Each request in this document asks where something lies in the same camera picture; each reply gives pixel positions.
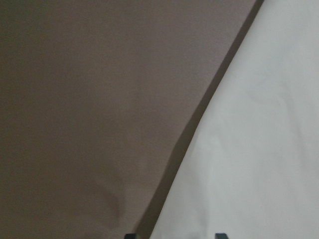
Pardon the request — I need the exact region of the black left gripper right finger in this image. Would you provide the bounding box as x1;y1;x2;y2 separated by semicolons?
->
215;233;228;239

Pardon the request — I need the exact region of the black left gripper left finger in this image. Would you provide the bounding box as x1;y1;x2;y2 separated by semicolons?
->
124;234;138;239

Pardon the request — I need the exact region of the cream long-sleeve cat shirt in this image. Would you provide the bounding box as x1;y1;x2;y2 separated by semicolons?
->
151;0;319;239

